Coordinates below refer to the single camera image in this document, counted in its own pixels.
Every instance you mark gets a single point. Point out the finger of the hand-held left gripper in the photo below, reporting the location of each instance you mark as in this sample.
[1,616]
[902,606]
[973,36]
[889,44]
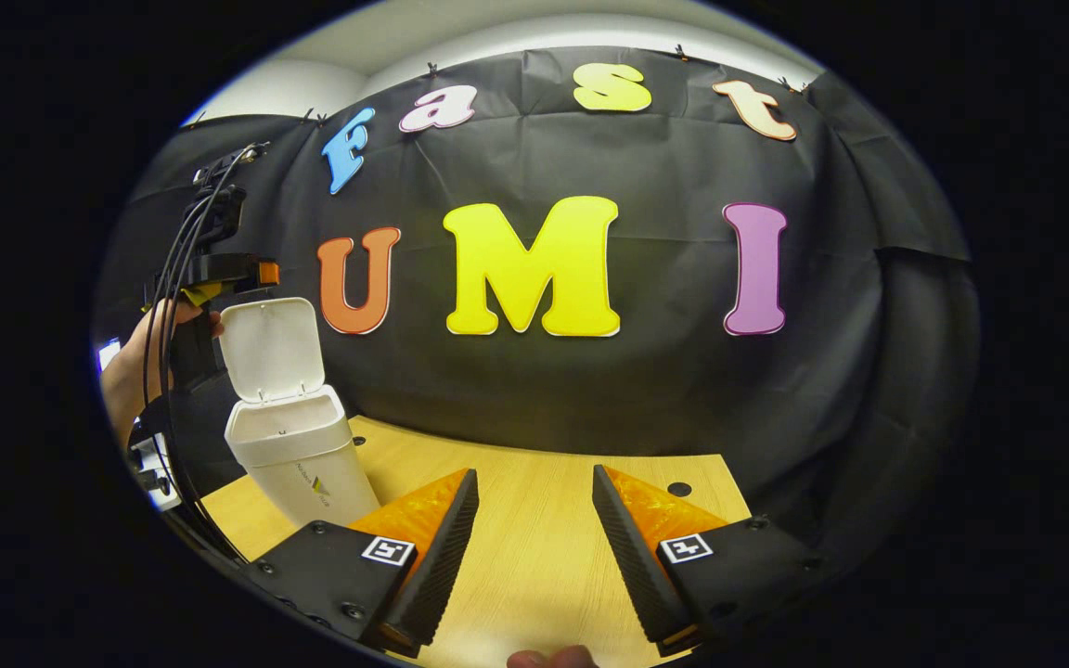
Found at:
[228,269]

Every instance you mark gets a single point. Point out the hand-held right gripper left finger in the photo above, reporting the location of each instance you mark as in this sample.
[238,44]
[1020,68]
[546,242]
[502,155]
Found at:
[442,566]

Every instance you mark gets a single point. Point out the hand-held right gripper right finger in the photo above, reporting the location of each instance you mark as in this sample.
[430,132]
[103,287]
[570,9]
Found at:
[632,557]

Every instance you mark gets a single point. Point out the white desktop garbage bin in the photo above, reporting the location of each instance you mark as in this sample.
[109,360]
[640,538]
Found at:
[302,455]

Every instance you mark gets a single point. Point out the wooden desktop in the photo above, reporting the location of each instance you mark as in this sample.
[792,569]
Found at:
[534,520]

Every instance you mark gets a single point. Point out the lit monitor screen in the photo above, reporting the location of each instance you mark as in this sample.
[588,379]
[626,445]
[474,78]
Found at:
[108,353]

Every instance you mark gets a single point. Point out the black backdrop cloth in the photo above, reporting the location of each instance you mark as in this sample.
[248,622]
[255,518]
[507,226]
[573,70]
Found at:
[664,371]

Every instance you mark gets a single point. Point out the white box device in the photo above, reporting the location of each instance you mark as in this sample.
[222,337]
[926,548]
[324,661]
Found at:
[159,487]

